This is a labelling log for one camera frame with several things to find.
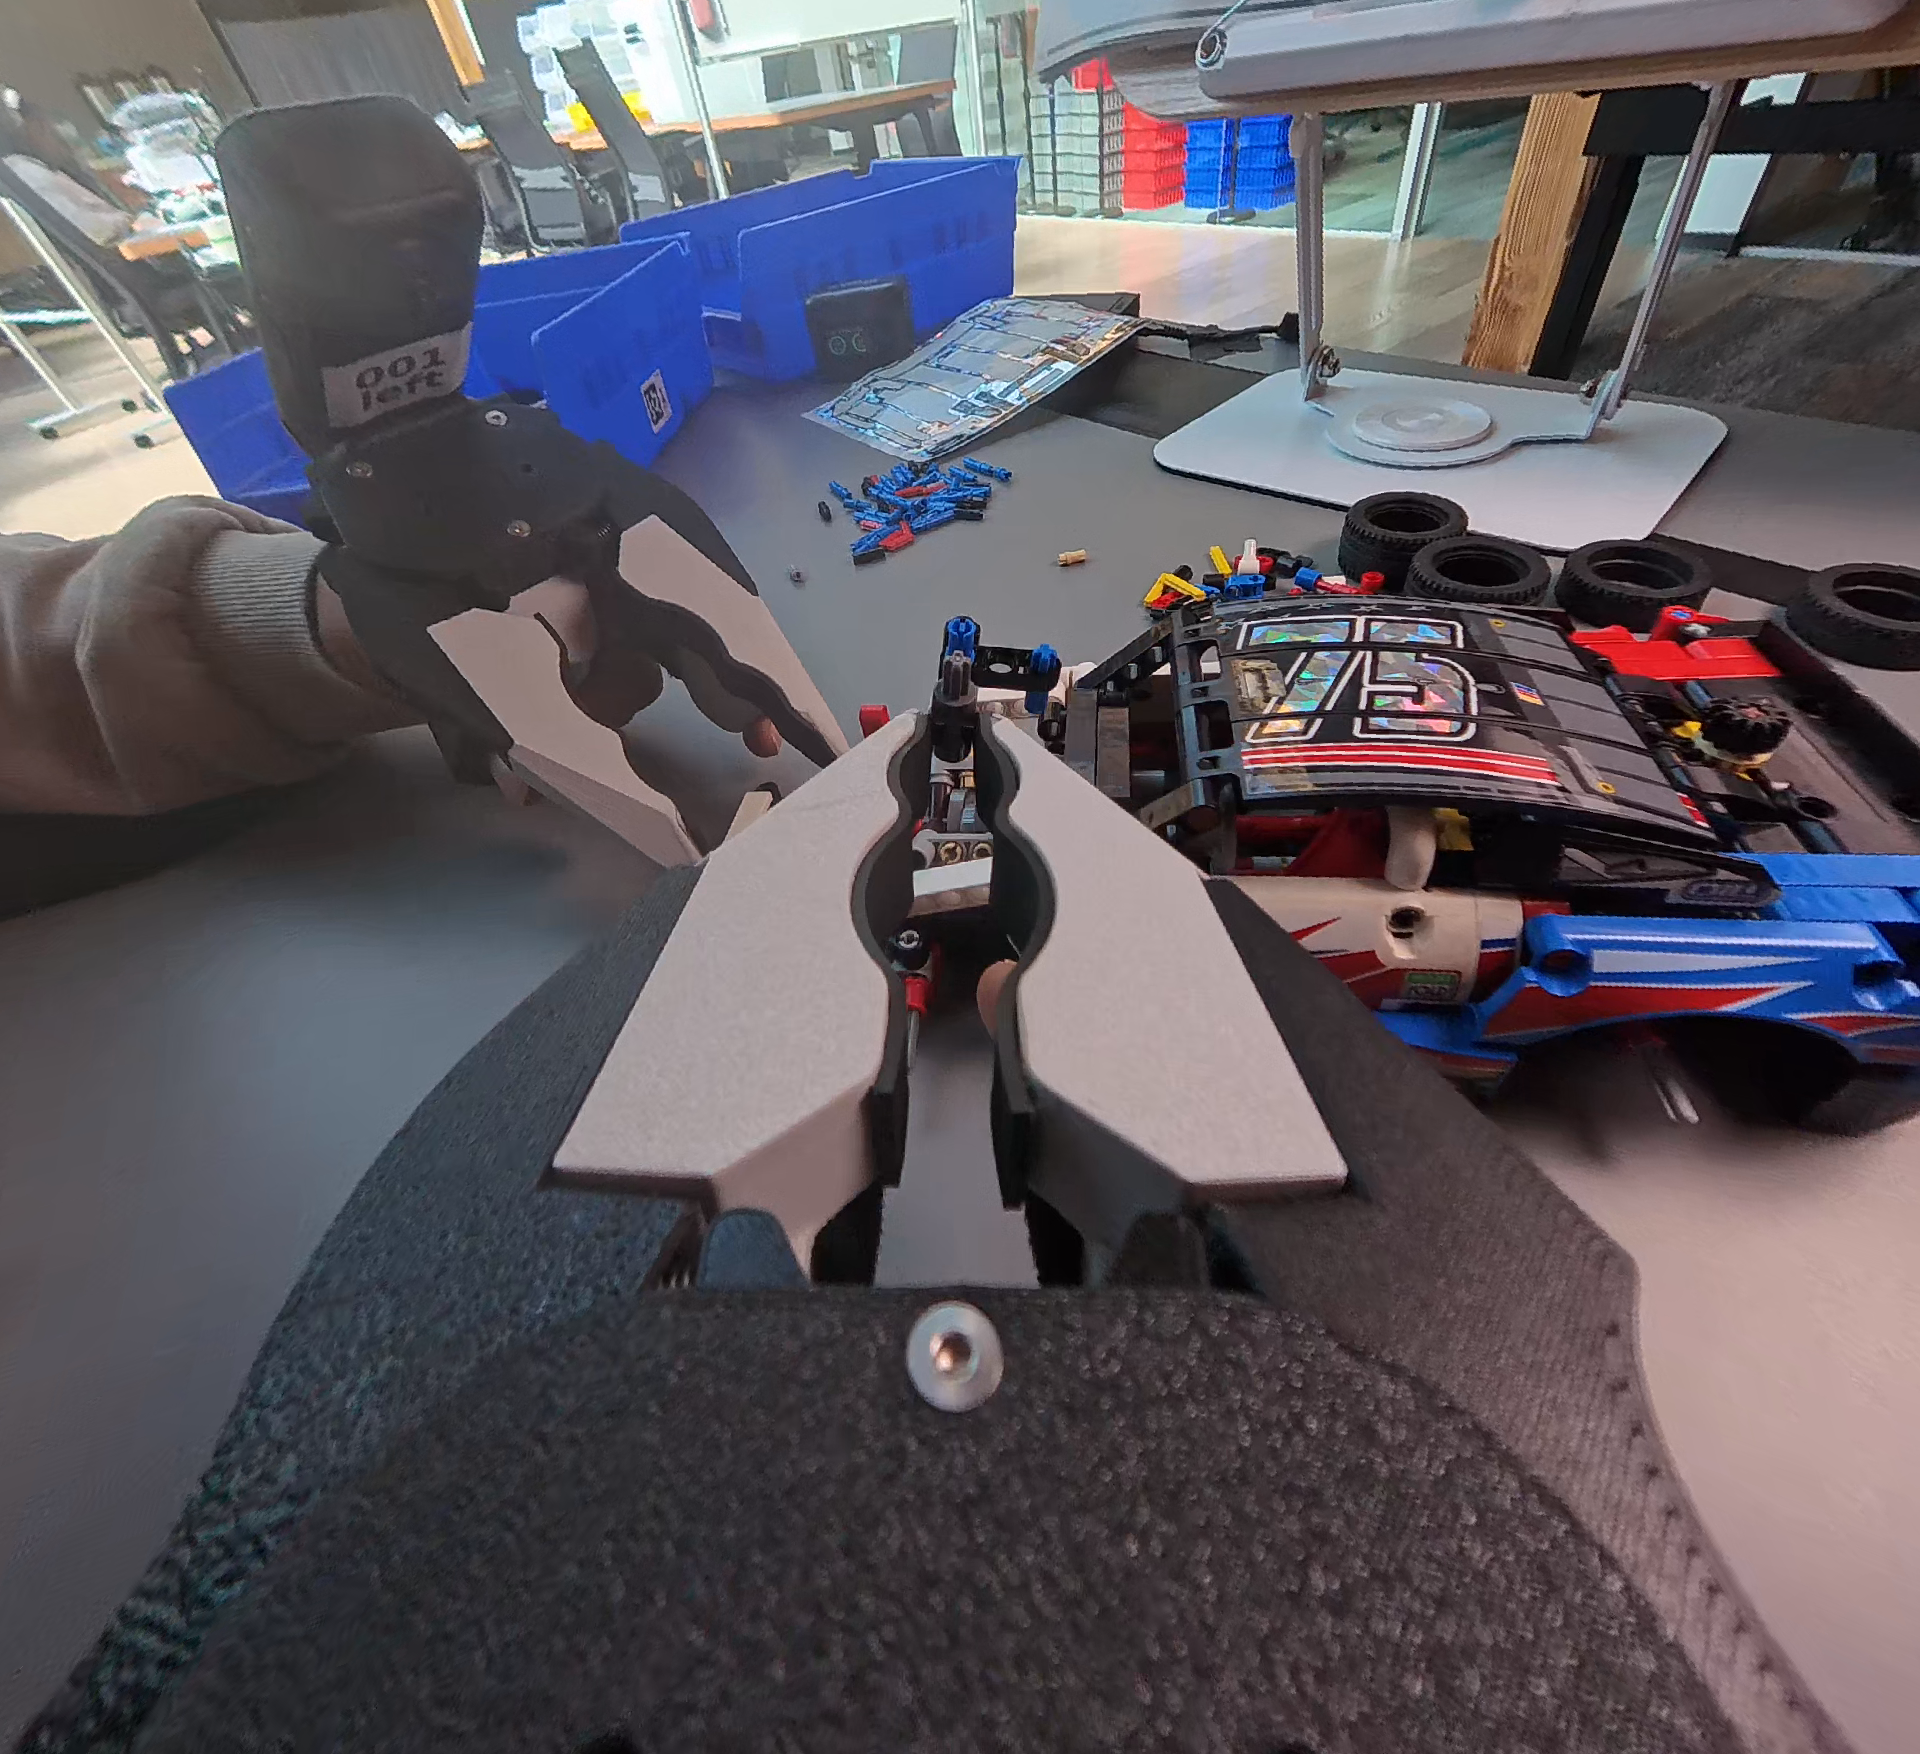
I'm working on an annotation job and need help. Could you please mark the long wooden office table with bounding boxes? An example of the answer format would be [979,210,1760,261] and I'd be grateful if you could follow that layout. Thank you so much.
[450,80,963,157]

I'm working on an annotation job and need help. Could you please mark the grey desk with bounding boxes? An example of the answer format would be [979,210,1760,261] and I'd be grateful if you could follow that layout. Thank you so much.
[0,328,1920,1754]

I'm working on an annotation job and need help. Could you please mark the toy brick race car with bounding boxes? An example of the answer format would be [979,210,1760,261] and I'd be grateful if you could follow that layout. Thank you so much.
[862,591,1920,1126]

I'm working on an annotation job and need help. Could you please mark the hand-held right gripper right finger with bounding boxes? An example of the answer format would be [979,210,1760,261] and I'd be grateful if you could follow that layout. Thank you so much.
[979,712,1350,1207]

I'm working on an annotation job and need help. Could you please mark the blue plastic bin with label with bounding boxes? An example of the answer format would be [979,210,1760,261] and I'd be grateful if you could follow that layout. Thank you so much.
[162,236,714,526]

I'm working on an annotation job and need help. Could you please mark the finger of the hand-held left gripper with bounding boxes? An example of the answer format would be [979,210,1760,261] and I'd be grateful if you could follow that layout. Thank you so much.
[427,577,707,870]
[618,512,852,768]

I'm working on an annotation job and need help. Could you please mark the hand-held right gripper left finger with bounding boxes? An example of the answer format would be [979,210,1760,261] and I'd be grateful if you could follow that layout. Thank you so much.
[552,707,919,1207]

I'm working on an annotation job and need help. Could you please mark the black device with green display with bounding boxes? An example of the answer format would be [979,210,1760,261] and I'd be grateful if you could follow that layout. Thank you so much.
[804,280,914,379]

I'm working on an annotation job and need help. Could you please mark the person's left hand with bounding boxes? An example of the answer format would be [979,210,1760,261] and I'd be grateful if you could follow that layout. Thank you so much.
[307,554,784,757]

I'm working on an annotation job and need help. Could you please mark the pile of blue red pins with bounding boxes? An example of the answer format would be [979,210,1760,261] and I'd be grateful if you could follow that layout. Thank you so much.
[816,462,1014,567]

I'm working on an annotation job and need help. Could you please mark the large blue plastic bin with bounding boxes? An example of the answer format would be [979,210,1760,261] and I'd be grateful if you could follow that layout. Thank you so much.
[619,154,1022,383]

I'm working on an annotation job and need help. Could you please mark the wooden post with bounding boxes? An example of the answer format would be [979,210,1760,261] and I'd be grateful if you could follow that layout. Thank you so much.
[1463,88,1608,375]

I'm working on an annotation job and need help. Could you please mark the heap of assorted loose bricks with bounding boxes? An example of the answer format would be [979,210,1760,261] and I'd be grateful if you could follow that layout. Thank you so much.
[1144,537,1329,613]

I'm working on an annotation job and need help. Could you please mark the stack of red blue bins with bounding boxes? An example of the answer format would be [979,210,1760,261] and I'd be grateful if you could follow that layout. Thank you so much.
[1035,58,1298,217]

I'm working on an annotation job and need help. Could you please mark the shiny sticker sheet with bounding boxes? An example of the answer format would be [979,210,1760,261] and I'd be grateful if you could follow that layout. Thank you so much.
[802,299,1149,464]

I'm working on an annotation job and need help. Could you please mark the person's left forearm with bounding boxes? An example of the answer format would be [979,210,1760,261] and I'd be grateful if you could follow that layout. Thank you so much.
[0,493,437,818]

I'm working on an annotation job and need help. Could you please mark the black padded wrist rest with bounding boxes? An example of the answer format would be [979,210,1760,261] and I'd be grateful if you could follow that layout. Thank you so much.
[0,733,513,923]

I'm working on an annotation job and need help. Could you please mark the white book stand tray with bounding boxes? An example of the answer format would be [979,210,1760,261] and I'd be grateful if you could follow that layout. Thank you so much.
[1117,0,1920,120]

